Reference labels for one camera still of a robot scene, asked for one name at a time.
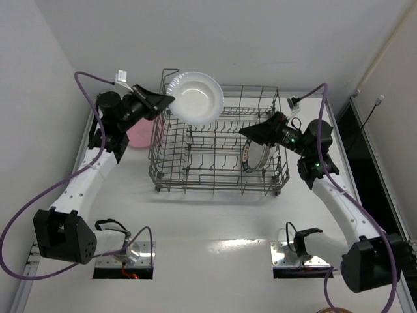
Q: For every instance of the metal base plate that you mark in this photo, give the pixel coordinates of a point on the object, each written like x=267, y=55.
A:
x=140, y=255
x=283, y=258

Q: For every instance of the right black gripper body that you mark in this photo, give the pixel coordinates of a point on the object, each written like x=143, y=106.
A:
x=272, y=128

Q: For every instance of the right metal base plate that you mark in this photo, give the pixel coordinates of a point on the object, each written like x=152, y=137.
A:
x=283, y=258

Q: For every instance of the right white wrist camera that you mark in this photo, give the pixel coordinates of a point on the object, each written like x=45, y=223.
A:
x=293, y=103

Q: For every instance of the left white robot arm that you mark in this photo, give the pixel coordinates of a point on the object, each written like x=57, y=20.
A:
x=62, y=231

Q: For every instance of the grey wire dish rack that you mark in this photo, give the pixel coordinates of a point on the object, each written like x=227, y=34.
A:
x=211, y=157

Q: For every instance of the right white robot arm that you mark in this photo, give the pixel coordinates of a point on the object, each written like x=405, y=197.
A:
x=370, y=258

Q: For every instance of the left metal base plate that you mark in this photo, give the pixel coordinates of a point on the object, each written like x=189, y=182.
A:
x=140, y=255

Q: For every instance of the plain white plate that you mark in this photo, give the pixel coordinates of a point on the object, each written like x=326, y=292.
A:
x=264, y=156

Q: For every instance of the aluminium frame rail right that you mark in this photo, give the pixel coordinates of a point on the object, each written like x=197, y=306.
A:
x=376, y=193

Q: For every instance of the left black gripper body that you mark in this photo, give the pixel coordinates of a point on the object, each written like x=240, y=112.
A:
x=144, y=100

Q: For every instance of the orange ring object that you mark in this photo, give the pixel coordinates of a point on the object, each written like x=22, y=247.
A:
x=334, y=310

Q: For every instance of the pink plate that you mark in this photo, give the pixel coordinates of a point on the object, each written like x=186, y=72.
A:
x=140, y=134

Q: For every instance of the white plate blue patterned rim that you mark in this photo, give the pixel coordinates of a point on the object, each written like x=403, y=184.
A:
x=251, y=153

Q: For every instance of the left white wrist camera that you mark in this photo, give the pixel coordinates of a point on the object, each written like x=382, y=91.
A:
x=121, y=77

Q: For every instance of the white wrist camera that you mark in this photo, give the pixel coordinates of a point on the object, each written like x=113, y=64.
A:
x=293, y=103
x=121, y=77

